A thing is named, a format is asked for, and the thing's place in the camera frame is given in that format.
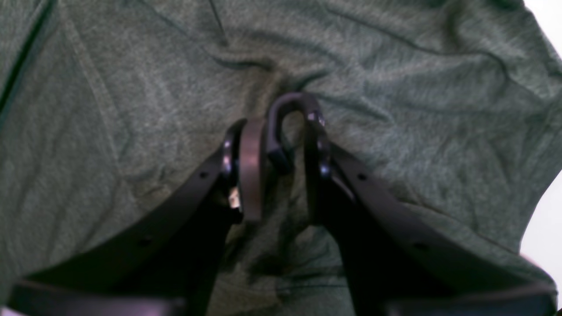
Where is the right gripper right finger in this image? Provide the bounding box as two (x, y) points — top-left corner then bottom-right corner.
(305, 114), (556, 316)

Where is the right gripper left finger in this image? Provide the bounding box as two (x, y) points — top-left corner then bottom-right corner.
(7, 118), (267, 316)

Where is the dark green t-shirt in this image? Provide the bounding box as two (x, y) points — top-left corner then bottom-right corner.
(0, 0), (561, 305)

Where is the small black clip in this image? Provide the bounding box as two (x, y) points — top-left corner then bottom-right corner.
(266, 92), (331, 175)

